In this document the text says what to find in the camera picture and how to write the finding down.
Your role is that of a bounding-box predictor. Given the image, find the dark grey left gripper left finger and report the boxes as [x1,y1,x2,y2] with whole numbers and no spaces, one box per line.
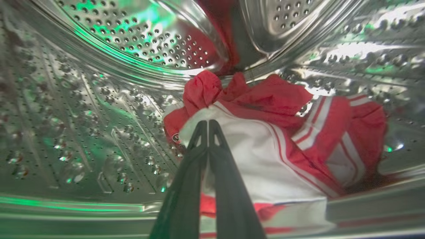
[149,120,209,239]

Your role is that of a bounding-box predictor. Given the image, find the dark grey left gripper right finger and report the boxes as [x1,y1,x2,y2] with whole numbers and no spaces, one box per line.
[209,119,267,239]

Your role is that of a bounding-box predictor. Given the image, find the perforated steel washer drum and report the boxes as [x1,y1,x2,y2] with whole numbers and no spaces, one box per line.
[0,0,425,239]

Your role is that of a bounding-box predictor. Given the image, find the red and white sports jersey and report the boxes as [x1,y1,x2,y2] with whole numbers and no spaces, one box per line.
[163,70,387,239]

